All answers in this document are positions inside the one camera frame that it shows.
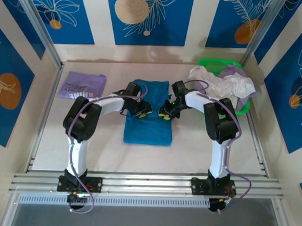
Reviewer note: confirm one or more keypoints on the blue t-shirt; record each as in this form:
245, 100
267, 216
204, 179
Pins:
147, 133

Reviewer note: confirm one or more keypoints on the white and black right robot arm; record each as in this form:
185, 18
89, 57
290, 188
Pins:
219, 156

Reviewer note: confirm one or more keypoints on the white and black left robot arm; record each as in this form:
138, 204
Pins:
77, 152

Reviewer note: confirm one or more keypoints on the crumpled white t-shirt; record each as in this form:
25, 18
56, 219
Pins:
227, 83

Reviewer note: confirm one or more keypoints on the green plastic laundry basket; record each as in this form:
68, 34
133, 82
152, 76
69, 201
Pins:
213, 63

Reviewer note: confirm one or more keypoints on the folded lavender printed t-shirt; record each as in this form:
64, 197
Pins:
79, 85

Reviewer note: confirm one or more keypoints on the crumpled lavender t-shirt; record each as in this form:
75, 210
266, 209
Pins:
233, 70

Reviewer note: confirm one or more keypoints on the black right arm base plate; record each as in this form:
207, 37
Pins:
196, 187

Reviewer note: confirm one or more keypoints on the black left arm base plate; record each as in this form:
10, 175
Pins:
97, 184

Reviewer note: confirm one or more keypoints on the aluminium table side rail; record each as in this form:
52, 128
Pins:
47, 113
258, 152

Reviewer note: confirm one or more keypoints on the aluminium frame post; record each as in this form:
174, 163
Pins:
263, 30
37, 23

